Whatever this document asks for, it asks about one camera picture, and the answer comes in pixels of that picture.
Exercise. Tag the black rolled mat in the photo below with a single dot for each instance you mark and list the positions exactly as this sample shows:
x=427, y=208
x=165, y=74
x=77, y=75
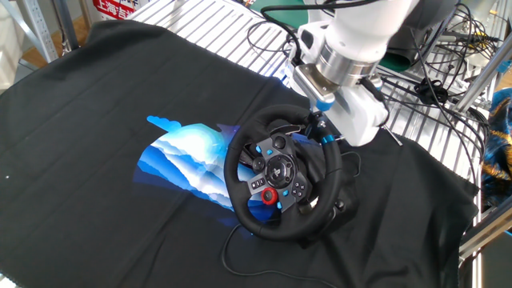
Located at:
x=408, y=48

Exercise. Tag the silver depth camera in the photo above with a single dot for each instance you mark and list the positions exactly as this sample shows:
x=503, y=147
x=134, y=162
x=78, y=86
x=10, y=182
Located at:
x=316, y=88

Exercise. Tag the red and white sign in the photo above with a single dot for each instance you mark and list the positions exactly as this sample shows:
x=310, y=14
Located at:
x=114, y=8

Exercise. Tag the dark metal pole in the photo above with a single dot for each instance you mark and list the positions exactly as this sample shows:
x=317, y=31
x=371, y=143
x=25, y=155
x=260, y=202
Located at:
x=68, y=24

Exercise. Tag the black metal C-clamp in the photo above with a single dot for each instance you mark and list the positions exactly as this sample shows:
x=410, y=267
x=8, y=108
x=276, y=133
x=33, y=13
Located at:
x=394, y=136

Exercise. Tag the aluminium extrusion beam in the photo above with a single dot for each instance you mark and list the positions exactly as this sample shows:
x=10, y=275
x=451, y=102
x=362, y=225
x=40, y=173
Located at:
x=486, y=232

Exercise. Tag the blue and gold fabric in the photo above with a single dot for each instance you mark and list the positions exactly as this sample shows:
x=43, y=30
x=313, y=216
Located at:
x=498, y=152

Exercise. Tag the green mat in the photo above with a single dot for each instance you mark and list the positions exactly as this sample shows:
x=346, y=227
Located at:
x=280, y=12

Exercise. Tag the perforated steel post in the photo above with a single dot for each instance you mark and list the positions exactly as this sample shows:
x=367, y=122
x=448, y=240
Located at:
x=38, y=28

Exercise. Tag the black Logitech wheel base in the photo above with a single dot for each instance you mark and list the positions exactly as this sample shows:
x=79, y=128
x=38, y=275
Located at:
x=348, y=200

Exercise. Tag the black racing steering wheel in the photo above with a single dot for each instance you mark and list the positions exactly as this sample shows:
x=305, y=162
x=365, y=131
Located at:
x=248, y=224

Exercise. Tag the grey metal post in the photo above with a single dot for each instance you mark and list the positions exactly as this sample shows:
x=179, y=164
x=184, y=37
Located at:
x=442, y=32

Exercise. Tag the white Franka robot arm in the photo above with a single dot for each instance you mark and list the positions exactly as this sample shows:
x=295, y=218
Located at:
x=360, y=32

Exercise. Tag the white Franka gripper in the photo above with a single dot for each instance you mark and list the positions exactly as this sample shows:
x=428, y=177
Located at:
x=360, y=120

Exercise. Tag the black cloth with blue print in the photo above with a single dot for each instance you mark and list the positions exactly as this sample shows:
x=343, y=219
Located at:
x=80, y=160

